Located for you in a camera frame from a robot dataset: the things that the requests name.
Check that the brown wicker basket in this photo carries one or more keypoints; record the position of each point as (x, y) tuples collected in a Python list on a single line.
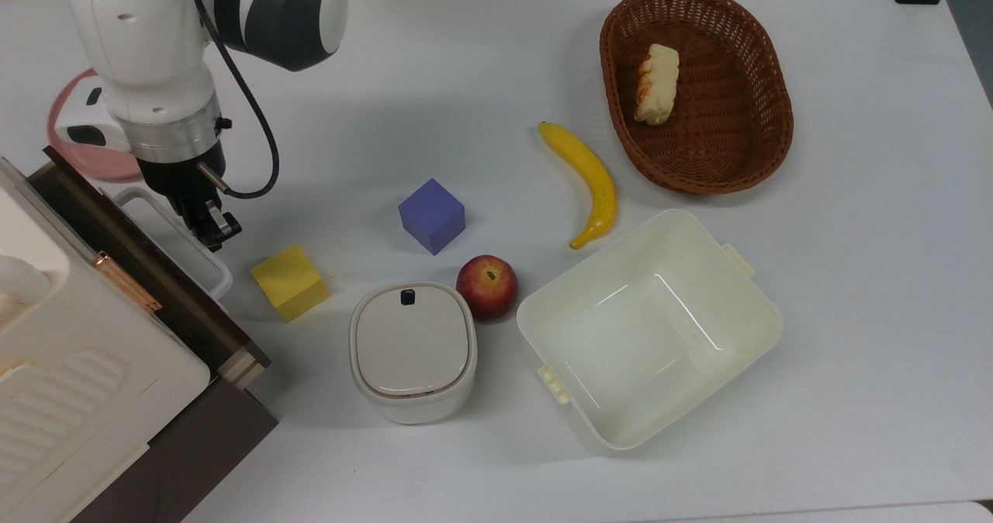
[(729, 119)]

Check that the purple cube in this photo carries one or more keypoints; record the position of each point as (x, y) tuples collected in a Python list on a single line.
[(431, 216)]

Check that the red apple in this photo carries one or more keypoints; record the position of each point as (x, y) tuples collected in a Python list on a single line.
[(487, 289)]

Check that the small white lidded bin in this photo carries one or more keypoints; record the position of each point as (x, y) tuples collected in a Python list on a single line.
[(413, 348)]

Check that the dark brown wooden cabinet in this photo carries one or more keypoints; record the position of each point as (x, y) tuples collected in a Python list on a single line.
[(194, 445)]

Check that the piece of bread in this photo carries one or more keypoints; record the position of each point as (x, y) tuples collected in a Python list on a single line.
[(657, 84)]

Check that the copper latch on storage box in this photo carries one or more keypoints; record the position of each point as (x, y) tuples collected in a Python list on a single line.
[(128, 282)]

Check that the yellow cube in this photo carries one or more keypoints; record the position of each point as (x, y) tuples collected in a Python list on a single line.
[(288, 284)]

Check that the pink plate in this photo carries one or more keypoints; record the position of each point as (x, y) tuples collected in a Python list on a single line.
[(66, 162)]

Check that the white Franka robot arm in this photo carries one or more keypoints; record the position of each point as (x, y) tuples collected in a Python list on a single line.
[(155, 42)]

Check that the yellow banana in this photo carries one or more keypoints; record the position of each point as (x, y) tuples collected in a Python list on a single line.
[(593, 178)]

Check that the cream open plastic container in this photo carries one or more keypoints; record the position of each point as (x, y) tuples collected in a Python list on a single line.
[(648, 337)]

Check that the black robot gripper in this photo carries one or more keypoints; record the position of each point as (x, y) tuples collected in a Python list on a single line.
[(180, 178)]

